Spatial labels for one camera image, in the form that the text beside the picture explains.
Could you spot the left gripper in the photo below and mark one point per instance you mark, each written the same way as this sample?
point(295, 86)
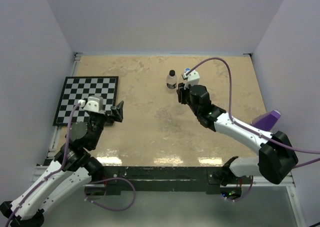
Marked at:
point(117, 115)

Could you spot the purple object table edge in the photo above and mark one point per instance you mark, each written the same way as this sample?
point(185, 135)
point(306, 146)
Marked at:
point(267, 120)

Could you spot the aluminium rail left edge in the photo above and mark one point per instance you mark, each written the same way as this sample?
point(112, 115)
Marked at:
point(64, 108)

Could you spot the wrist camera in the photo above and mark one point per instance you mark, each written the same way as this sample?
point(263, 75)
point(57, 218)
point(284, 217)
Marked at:
point(92, 104)
point(193, 78)

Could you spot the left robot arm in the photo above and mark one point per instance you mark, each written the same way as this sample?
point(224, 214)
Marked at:
point(71, 168)

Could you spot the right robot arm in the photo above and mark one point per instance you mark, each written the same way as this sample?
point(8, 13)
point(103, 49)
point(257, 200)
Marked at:
point(274, 158)

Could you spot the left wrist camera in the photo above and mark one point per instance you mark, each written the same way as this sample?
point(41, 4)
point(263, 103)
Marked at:
point(92, 104)

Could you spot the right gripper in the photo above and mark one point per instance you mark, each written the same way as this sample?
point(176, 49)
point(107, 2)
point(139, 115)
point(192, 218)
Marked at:
point(182, 92)

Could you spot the small clear plastic bottle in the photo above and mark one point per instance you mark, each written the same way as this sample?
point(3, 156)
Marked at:
point(171, 82)

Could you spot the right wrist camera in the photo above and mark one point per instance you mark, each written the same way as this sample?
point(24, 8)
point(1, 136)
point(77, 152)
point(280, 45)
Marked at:
point(193, 78)

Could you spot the black bottle cap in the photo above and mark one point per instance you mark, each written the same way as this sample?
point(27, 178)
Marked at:
point(172, 72)

